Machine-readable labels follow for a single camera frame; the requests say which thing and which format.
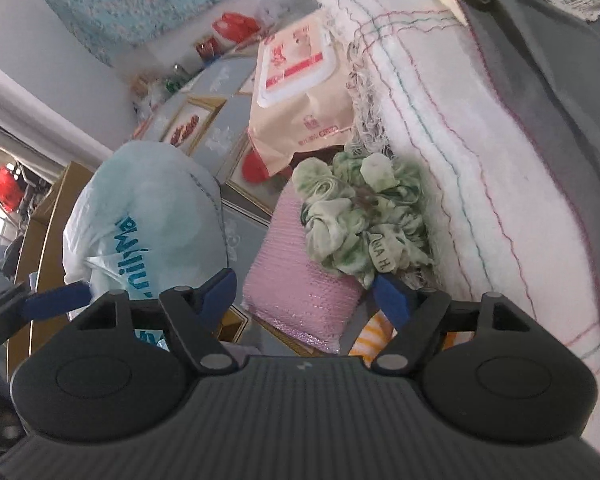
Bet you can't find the white plastic bag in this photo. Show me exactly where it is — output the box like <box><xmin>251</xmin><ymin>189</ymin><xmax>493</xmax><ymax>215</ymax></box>
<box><xmin>61</xmin><ymin>141</ymin><xmax>232</xmax><ymax>348</ymax></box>

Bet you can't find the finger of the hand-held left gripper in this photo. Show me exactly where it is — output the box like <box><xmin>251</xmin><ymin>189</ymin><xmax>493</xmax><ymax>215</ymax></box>
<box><xmin>0</xmin><ymin>282</ymin><xmax>33</xmax><ymax>356</ymax></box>
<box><xmin>22</xmin><ymin>282</ymin><xmax>92</xmax><ymax>322</ymax></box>

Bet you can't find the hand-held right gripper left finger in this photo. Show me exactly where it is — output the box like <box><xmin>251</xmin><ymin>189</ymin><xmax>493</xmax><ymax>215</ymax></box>
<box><xmin>77</xmin><ymin>267</ymin><xmax>238</xmax><ymax>376</ymax></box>

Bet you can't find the green bottle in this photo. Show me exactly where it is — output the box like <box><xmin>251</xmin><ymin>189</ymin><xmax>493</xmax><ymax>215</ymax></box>
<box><xmin>165</xmin><ymin>62</ymin><xmax>191</xmax><ymax>93</ymax></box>

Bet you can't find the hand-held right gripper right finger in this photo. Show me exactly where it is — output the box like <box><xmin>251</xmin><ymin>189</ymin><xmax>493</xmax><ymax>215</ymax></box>
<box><xmin>370</xmin><ymin>272</ymin><xmax>536</xmax><ymax>376</ymax></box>

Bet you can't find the green scrunchie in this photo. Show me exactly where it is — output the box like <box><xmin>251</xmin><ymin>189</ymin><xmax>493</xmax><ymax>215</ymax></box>
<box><xmin>291</xmin><ymin>151</ymin><xmax>436</xmax><ymax>292</ymax></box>

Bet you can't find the blue floral cloth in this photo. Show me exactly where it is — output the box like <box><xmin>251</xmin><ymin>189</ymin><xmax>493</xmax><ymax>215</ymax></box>
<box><xmin>22</xmin><ymin>0</ymin><xmax>301</xmax><ymax>66</ymax></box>

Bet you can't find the grey bed sheet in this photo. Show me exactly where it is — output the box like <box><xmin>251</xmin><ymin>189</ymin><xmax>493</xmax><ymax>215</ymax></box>
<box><xmin>442</xmin><ymin>0</ymin><xmax>600</xmax><ymax>346</ymax></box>

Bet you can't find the white blanket coloured stitching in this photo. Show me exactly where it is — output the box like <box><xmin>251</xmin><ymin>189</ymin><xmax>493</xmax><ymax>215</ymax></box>
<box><xmin>295</xmin><ymin>0</ymin><xmax>600</xmax><ymax>461</ymax></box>

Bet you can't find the red plastic bag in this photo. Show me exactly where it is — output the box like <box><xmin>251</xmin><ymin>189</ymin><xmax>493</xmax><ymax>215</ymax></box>
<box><xmin>214</xmin><ymin>11</ymin><xmax>262</xmax><ymax>45</ymax></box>

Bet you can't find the yellow striped cloth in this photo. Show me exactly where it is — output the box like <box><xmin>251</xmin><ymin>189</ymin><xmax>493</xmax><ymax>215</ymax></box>
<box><xmin>349</xmin><ymin>310</ymin><xmax>463</xmax><ymax>361</ymax></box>

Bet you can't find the pink wipes pack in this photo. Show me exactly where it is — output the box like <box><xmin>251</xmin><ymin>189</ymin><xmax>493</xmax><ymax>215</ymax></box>
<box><xmin>246</xmin><ymin>7</ymin><xmax>357</xmax><ymax>177</ymax></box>

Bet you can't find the red hanging cloth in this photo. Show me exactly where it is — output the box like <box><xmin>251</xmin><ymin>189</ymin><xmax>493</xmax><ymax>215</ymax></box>
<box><xmin>0</xmin><ymin>162</ymin><xmax>25</xmax><ymax>213</ymax></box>

